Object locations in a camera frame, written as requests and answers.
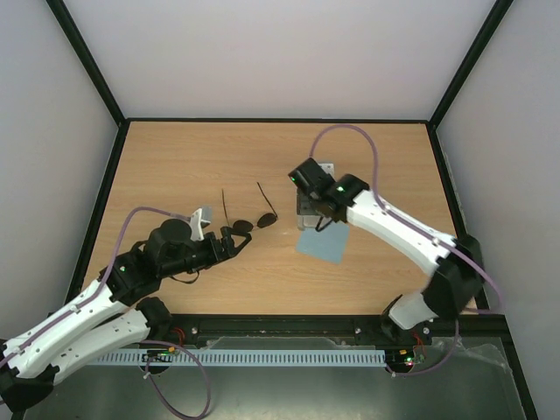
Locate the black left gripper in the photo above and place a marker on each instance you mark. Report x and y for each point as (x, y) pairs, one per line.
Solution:
(229, 251)

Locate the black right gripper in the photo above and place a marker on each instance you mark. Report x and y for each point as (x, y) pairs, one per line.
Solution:
(322, 210)

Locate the grey felt glasses case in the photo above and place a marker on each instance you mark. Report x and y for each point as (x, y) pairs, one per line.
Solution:
(307, 217)

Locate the blue cleaning cloth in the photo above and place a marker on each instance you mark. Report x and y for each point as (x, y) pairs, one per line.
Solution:
(328, 245)

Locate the black round sunglasses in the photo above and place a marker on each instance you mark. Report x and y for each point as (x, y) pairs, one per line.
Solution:
(244, 225)

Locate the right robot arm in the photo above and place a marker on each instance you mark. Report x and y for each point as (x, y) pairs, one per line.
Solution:
(455, 278)

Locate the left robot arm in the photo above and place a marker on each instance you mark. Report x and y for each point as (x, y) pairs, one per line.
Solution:
(115, 310)

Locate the left green circuit board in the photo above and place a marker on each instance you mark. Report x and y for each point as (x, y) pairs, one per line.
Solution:
(168, 351)

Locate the green circuit board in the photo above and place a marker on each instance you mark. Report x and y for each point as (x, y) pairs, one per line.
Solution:
(168, 351)
(411, 356)

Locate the right green circuit board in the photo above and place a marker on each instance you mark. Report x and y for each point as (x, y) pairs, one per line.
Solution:
(411, 356)

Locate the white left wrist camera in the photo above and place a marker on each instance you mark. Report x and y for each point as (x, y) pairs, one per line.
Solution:
(200, 219)

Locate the light blue slotted cable duct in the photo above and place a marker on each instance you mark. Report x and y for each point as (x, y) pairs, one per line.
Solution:
(250, 358)

